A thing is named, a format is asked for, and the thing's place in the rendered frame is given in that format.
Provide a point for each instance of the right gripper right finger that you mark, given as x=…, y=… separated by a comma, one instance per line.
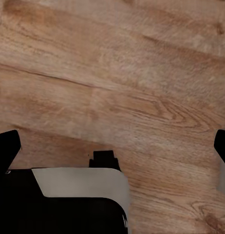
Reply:
x=219, y=143

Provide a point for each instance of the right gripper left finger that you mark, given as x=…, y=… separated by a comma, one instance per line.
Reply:
x=9, y=147

